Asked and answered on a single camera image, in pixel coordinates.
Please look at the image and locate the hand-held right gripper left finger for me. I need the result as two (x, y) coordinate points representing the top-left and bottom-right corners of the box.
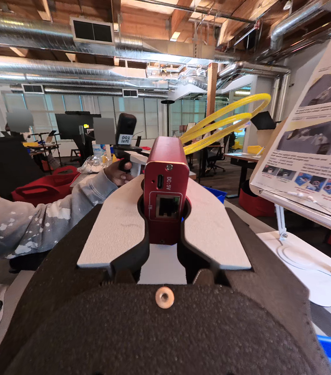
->
(77, 175), (150, 272)

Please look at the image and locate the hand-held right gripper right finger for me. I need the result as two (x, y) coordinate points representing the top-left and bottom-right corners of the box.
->
(180, 177), (253, 276)

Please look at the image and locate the red ethernet adapter box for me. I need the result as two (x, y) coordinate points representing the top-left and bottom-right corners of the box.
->
(143, 136), (190, 245)

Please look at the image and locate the yellow ethernet cable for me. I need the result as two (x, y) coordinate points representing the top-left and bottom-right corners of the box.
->
(180, 93), (272, 156)

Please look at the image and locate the person's left forearm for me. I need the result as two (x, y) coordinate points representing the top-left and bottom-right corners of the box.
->
(0, 170), (119, 260)

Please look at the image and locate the person's left hand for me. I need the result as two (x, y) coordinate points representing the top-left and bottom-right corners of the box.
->
(104, 160), (136, 188)

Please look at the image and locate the red fabric floor bag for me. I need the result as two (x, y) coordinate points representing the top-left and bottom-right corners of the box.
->
(238, 179), (276, 218)

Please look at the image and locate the clear plastic bag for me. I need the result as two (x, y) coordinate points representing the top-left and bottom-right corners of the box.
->
(78, 155), (108, 173)

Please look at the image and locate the black monitor screen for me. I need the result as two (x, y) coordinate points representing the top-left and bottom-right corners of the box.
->
(55, 112), (102, 140)

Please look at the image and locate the red tote bag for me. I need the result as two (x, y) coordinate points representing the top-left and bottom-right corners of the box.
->
(11, 165), (81, 207)

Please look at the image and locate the ceiling air vent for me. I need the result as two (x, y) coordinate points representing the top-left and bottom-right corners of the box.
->
(70, 17), (115, 45)

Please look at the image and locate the black fabric panel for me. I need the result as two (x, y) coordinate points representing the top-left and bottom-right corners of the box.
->
(0, 136), (45, 200)

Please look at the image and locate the wood-edged board on stand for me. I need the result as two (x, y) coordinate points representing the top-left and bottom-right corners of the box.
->
(249, 18), (331, 276)

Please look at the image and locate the silver air duct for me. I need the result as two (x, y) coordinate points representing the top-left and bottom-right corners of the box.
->
(0, 12), (290, 92)

